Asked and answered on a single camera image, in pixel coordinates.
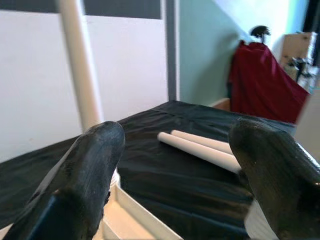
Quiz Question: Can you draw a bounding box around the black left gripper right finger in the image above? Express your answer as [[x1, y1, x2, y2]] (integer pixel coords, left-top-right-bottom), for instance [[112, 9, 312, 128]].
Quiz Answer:
[[228, 119, 320, 240]]

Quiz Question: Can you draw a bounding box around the white plastic table top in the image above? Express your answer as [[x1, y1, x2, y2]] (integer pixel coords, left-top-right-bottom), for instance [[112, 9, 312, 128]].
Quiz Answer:
[[99, 172, 187, 240]]

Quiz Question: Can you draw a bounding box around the grey door frame post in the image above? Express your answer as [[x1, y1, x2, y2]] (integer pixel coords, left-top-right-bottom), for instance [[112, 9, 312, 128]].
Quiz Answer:
[[164, 0, 181, 102]]

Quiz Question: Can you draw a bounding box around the tan plywood box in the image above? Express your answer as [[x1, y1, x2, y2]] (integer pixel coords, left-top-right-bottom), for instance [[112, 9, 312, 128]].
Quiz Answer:
[[282, 32, 318, 93]]

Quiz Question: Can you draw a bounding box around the black plastic table cover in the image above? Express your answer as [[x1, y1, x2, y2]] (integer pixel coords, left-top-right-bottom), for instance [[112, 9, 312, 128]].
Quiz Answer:
[[0, 99, 311, 240]]

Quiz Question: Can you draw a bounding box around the black metal stand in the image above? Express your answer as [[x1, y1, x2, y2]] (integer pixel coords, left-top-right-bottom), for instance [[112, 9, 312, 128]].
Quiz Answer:
[[291, 56, 313, 83]]

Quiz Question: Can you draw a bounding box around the black crested helmet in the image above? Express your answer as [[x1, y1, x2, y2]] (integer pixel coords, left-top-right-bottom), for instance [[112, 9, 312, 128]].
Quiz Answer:
[[249, 24, 272, 45]]

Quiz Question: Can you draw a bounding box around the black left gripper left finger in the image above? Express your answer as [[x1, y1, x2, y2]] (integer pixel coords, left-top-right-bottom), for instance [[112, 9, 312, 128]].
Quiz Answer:
[[0, 121, 126, 240]]

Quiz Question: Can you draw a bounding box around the dark red cloth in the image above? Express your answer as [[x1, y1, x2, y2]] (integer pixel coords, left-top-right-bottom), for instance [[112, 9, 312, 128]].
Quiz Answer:
[[227, 39, 311, 125]]

